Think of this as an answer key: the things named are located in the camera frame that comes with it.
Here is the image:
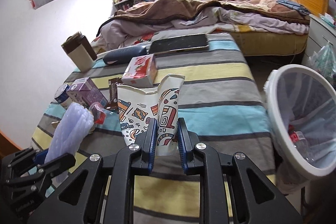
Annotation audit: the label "lilac foam net sleeve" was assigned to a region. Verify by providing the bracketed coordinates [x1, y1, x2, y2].
[44, 102, 95, 184]

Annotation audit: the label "patterned paper cup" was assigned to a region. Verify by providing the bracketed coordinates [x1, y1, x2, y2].
[117, 74, 185, 156]

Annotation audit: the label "red strawberry milk carton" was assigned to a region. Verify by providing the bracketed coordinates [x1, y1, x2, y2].
[121, 54, 157, 89]

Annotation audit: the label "clear plastic water bottle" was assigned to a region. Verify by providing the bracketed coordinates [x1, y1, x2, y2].
[288, 124, 319, 167]

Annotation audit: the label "white trash bin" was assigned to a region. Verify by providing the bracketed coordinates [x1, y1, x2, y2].
[264, 65, 335, 194]

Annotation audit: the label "striped table cloth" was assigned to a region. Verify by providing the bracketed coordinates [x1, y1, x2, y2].
[31, 32, 276, 224]

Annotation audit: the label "brown snack wrapper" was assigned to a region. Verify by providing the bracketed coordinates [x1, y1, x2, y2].
[105, 78, 122, 111]

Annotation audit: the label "white tissue roll pack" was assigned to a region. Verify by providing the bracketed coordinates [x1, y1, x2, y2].
[54, 84, 72, 110]

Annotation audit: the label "purple milk carton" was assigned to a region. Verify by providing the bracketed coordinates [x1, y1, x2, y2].
[67, 77, 108, 108]

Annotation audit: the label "dark blue glasses case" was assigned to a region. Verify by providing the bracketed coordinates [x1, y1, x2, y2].
[102, 45, 147, 65]

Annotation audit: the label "black tablet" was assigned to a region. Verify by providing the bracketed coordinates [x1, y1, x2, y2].
[148, 34, 209, 54]

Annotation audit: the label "brown and cream box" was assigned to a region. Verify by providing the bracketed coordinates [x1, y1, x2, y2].
[62, 32, 97, 72]

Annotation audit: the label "brown blanket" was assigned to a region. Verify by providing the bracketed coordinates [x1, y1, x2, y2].
[99, 0, 310, 29]

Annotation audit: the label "plastic bag on nightstand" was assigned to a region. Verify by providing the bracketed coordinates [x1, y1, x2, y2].
[308, 42, 336, 86]

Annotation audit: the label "white nightstand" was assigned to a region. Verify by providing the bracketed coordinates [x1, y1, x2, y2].
[301, 14, 336, 66]

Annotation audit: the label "blue folded clothes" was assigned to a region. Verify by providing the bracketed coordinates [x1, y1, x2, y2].
[276, 0, 311, 15]

